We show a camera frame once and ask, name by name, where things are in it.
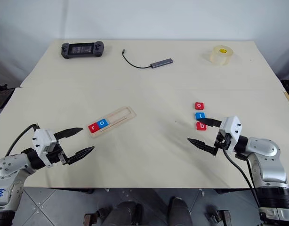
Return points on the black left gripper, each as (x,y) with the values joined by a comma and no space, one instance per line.
(55,156)

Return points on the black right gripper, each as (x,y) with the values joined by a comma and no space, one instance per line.
(223,141)

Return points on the red tile b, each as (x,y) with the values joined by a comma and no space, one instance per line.
(202,127)

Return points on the blue tile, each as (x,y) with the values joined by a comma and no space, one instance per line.
(199,115)

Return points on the wooden letter tray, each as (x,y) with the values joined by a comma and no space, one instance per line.
(125,115)

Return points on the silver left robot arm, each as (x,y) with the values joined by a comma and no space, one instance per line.
(5,167)

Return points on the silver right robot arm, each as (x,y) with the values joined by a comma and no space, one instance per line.
(264,150)

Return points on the red letter tile r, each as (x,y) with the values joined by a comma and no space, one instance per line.
(93,127)

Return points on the blue letter block o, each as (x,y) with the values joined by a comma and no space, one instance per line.
(102,123)

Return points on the clear tape roll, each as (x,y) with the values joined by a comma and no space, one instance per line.
(221,58)

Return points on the dark rounded shape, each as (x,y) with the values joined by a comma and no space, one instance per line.
(179,212)
(126,213)

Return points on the black stand beside table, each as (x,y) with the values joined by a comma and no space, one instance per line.
(2,96)

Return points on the dark grey handheld game console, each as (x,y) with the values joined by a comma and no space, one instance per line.
(83,49)

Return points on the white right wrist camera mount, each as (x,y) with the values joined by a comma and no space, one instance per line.
(230,126)

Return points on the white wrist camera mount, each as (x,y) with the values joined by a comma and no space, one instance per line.
(230,126)
(42,141)

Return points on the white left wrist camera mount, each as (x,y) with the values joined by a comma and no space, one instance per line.
(42,141)

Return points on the black table frame bracket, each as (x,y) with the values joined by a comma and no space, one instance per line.
(222,191)
(85,191)

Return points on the rusty brown metal bracket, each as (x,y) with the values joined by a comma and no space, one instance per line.
(219,216)
(92,217)

